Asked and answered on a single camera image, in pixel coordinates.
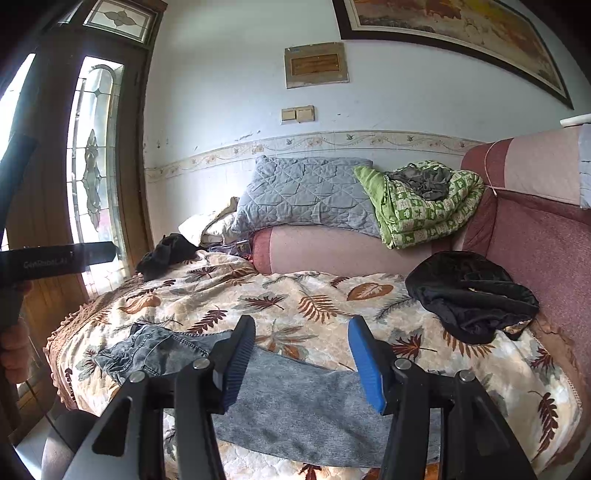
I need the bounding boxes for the large shiny black garment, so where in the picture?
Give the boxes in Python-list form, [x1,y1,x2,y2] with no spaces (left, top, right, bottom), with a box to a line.
[405,250,540,346]

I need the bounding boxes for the grey quilted pillow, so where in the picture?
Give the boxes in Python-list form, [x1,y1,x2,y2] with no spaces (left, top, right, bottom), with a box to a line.
[229,154,384,241]

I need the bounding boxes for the small black garment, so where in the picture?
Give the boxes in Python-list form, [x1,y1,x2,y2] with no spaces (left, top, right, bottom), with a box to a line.
[135,233,200,281]

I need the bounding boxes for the leaf print blanket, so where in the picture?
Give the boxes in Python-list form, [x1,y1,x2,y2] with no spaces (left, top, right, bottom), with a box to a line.
[44,251,583,480]

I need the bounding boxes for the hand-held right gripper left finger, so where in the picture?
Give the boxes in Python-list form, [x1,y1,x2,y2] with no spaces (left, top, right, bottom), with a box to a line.
[74,315,257,480]

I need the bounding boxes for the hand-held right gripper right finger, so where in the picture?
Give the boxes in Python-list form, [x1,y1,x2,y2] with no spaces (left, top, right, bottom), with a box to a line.
[347,315,539,480]

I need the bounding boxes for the grey denim pants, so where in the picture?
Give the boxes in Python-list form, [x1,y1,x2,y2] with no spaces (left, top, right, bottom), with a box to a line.
[95,323,441,469]

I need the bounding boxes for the framed wall painting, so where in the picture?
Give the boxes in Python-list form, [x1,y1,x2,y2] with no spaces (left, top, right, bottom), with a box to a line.
[331,0,574,110]

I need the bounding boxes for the person's left hand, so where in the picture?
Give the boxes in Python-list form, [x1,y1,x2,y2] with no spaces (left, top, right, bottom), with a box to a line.
[0,281,35,385]

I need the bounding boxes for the pink and maroon sofa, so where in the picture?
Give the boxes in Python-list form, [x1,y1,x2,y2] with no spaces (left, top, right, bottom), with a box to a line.
[252,124,591,467]

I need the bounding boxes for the grey cloth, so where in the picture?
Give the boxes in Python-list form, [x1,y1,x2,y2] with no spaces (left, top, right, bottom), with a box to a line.
[578,136,591,208]

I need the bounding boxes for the cream pillow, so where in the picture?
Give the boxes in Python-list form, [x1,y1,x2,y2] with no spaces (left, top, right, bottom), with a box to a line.
[178,197,241,247]

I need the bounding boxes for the brown wooden door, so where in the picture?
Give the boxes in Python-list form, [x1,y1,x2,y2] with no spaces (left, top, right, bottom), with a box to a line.
[0,0,168,416]

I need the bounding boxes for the dark grey garment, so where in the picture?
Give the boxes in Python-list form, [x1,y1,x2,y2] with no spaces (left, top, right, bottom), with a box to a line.
[387,165,453,201]

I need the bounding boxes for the dark blurred bar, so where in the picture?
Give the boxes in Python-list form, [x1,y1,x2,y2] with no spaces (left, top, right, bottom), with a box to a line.
[0,53,40,232]

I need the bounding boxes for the stained glass transom window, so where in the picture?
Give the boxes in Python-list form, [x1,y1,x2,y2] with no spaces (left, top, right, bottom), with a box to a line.
[83,0,160,44]

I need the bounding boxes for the stained glass door pane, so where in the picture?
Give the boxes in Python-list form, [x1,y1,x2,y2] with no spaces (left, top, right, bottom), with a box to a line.
[66,56,127,283]

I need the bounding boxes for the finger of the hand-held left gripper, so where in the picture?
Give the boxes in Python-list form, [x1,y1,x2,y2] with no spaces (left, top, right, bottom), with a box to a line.
[71,241,117,271]

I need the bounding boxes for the green printed blanket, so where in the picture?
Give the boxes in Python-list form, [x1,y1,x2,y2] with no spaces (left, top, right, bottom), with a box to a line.
[353,159,485,250]

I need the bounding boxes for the framed wall plaque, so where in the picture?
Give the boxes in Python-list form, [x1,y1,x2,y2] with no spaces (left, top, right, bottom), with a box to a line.
[283,41,348,89]

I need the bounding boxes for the purple cloth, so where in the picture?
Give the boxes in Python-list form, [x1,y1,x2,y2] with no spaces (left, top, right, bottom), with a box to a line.
[203,239,254,259]

